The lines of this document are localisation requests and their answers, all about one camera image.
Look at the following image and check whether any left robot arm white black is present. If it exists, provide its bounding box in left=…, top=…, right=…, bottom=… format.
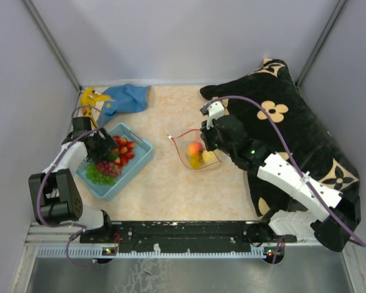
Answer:
left=28, top=117, right=117, bottom=244

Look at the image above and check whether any orange peach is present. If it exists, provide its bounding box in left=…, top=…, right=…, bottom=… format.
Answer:
left=187, top=142, right=203, bottom=157

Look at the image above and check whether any red strawberry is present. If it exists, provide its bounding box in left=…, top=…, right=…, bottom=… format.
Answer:
left=119, top=146, right=129, bottom=156
left=117, top=137, right=128, bottom=147
left=126, top=141, right=136, bottom=150

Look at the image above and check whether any light blue plastic basket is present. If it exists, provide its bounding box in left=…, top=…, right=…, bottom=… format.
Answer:
left=76, top=123, right=153, bottom=201

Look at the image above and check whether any black floral pillow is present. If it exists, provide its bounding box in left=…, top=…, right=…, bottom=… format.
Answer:
left=199, top=59, right=361, bottom=220

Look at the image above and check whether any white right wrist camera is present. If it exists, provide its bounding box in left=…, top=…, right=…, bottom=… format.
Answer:
left=206, top=101, right=225, bottom=129

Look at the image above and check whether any blue cloth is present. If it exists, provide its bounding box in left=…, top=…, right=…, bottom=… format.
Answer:
left=97, top=84, right=151, bottom=125

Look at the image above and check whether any yellow pear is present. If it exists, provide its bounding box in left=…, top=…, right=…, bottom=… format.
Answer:
left=201, top=151, right=220, bottom=165

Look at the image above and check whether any yellow mango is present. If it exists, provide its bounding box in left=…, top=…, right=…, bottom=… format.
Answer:
left=189, top=156, right=203, bottom=170

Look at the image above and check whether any green grape bunch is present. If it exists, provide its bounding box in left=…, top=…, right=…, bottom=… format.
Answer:
left=86, top=164, right=115, bottom=186

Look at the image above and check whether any grey slotted cable duct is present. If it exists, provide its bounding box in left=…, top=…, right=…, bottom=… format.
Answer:
left=37, top=245, right=275, bottom=259

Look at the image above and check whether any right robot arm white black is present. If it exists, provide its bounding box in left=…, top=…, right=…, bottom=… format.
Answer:
left=200, top=116, right=360, bottom=252

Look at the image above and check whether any clear zip bag orange zipper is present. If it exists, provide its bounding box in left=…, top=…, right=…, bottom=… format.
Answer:
left=167, top=129, right=222, bottom=171

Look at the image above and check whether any yellow pikachu plush toy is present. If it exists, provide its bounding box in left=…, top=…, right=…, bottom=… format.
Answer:
left=80, top=87, right=114, bottom=128

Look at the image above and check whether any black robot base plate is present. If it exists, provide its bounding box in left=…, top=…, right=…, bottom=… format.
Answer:
left=79, top=220, right=296, bottom=253

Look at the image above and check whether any purple grape bunch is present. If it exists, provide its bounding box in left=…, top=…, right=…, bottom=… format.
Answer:
left=96, top=161, right=121, bottom=178

